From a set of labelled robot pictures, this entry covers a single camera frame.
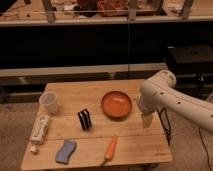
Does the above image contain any orange bowl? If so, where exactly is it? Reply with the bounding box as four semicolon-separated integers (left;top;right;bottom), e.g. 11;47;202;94
101;91;132;119

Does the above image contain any black and white eraser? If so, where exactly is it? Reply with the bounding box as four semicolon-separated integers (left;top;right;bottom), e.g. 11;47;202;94
78;109;92;131

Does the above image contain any orange carrot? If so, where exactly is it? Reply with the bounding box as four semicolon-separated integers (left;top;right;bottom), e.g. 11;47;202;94
101;135;117;165

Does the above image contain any blue sponge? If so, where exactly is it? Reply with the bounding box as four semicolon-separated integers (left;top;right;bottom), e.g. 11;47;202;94
55;140;77;164

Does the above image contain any black box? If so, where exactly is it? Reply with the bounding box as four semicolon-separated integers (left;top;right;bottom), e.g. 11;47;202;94
165;45;213;73

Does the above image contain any white tube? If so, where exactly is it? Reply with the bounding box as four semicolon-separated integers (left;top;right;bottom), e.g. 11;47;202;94
30;115;50;154

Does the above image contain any clear plastic cup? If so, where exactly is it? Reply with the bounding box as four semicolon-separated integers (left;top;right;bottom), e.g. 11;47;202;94
39;91;58;114

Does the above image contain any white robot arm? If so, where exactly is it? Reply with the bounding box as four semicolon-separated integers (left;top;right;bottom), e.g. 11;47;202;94
137;70;213;133

